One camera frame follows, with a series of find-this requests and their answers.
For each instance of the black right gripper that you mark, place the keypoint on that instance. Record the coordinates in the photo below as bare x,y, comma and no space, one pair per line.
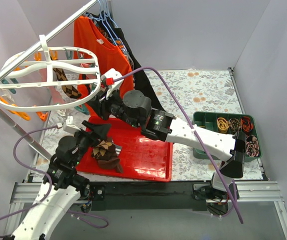
103,107

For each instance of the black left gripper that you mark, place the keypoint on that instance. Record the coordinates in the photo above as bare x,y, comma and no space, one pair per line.
87,135

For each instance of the brown argyle sock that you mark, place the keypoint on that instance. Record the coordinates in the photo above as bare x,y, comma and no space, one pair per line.
69,90
98,151

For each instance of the brown ribbed sock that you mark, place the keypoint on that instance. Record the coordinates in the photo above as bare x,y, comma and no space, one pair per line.
111,164
110,149

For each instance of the pink green sock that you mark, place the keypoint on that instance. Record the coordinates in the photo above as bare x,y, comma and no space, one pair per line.
55,95

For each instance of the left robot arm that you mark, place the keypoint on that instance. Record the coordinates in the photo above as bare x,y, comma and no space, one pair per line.
61,185

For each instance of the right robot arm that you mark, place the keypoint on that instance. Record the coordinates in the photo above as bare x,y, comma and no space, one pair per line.
135,109

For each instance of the white round sock hanger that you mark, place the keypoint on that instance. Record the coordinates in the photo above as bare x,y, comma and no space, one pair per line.
25,63

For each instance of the black hanging garment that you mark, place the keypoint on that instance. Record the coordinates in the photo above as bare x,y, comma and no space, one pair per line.
142,82

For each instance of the orange t-shirt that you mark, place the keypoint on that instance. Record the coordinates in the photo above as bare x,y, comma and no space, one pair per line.
87,36

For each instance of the red plastic tray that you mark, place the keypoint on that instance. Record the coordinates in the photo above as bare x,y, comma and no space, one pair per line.
141,158

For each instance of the floral table mat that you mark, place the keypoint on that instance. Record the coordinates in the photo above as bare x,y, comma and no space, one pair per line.
196,91

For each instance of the green compartment box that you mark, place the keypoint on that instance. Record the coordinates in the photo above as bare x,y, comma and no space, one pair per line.
231,123

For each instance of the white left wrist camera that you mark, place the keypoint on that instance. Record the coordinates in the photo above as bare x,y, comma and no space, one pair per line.
68,126

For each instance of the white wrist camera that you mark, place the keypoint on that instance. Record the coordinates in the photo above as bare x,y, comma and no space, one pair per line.
68,126
109,80

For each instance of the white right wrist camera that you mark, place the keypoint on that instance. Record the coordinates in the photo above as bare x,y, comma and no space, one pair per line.
109,80

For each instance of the silver clothes rail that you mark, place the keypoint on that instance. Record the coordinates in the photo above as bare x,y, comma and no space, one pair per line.
3,116

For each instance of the aluminium frame rail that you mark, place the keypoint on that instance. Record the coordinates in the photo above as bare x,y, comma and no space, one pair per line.
176,208

